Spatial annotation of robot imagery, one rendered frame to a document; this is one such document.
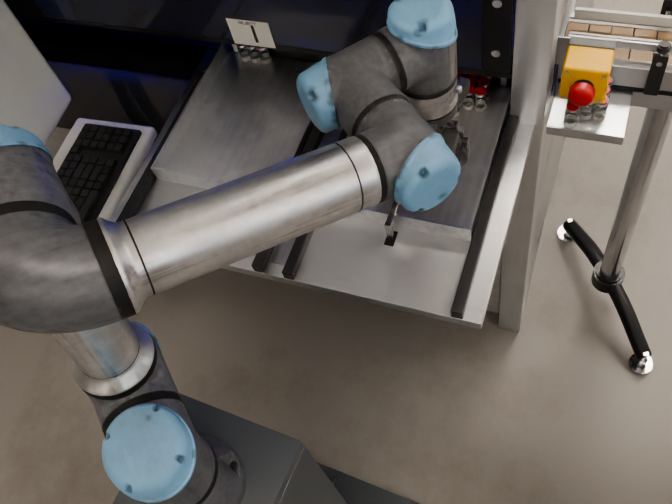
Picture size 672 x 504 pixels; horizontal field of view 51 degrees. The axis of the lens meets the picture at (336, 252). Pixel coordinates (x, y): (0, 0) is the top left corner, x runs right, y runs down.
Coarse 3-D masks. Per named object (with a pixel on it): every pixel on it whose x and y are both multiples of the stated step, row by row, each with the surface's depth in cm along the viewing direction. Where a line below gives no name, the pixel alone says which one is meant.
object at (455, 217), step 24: (504, 96) 130; (456, 120) 129; (480, 120) 128; (504, 120) 125; (480, 144) 125; (480, 168) 123; (456, 192) 121; (480, 192) 116; (360, 216) 121; (384, 216) 118; (408, 216) 116; (432, 216) 119; (456, 216) 119
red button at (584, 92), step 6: (576, 84) 112; (582, 84) 111; (588, 84) 111; (570, 90) 112; (576, 90) 111; (582, 90) 111; (588, 90) 111; (594, 90) 112; (570, 96) 113; (576, 96) 112; (582, 96) 111; (588, 96) 111; (576, 102) 113; (582, 102) 112; (588, 102) 112
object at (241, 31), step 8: (232, 24) 129; (240, 24) 129; (248, 24) 128; (256, 24) 127; (264, 24) 127; (232, 32) 131; (240, 32) 131; (248, 32) 130; (256, 32) 129; (264, 32) 128; (240, 40) 132; (248, 40) 132; (264, 40) 130; (272, 40) 130
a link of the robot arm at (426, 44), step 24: (408, 0) 79; (432, 0) 78; (408, 24) 77; (432, 24) 76; (408, 48) 79; (432, 48) 78; (456, 48) 83; (408, 72) 80; (432, 72) 81; (456, 72) 85; (432, 96) 85
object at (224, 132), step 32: (224, 64) 147; (256, 64) 145; (288, 64) 144; (192, 96) 139; (224, 96) 142; (256, 96) 141; (288, 96) 139; (192, 128) 139; (224, 128) 138; (256, 128) 136; (288, 128) 135; (160, 160) 133; (192, 160) 135; (224, 160) 134; (256, 160) 132
